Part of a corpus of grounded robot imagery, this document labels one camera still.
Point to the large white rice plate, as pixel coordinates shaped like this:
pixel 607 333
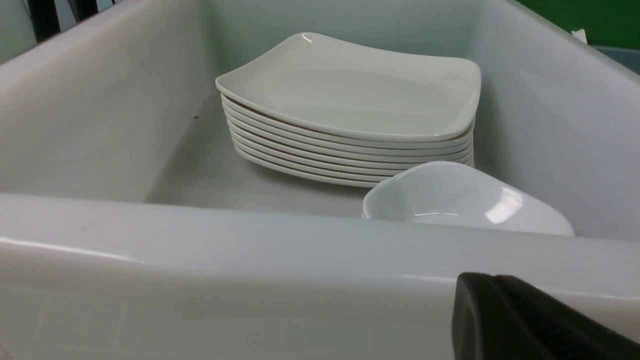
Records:
pixel 333 86

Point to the large white plastic tub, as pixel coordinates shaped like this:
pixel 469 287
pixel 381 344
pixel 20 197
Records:
pixel 132 230

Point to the teal plastic bin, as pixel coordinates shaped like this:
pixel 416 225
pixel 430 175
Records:
pixel 627 57

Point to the stack of white plates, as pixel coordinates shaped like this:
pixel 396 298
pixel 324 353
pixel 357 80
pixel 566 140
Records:
pixel 323 157

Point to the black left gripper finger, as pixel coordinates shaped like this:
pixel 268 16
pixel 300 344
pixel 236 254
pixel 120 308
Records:
pixel 501 317

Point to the green backdrop cloth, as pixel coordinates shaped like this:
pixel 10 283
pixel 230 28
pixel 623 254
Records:
pixel 609 23

